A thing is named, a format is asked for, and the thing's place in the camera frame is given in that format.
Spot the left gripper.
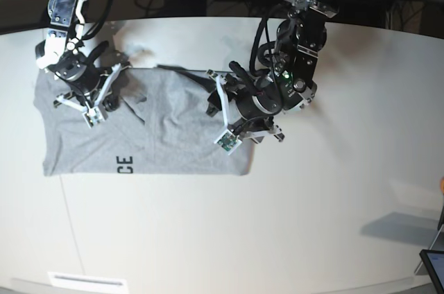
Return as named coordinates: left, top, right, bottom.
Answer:
left=206, top=82, right=282, bottom=124

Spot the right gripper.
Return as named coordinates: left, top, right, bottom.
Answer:
left=65, top=64, right=119, bottom=112

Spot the grey T-shirt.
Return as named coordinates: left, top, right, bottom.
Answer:
left=34, top=69, right=253, bottom=176

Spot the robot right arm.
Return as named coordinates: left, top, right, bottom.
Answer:
left=35, top=0, right=118, bottom=112

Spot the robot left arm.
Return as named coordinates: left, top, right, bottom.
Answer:
left=227, top=0, right=339, bottom=124

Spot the white paper label strip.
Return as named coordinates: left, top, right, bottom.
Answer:
left=48, top=272, right=129, bottom=293

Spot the tablet with stand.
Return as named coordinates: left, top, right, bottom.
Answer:
left=414, top=211, right=443, bottom=294

